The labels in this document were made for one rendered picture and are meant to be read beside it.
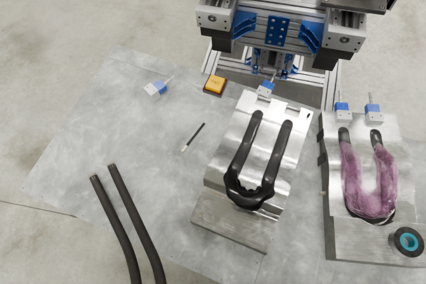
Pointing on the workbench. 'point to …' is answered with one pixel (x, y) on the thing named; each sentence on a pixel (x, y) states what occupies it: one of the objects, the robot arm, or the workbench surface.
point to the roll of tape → (398, 246)
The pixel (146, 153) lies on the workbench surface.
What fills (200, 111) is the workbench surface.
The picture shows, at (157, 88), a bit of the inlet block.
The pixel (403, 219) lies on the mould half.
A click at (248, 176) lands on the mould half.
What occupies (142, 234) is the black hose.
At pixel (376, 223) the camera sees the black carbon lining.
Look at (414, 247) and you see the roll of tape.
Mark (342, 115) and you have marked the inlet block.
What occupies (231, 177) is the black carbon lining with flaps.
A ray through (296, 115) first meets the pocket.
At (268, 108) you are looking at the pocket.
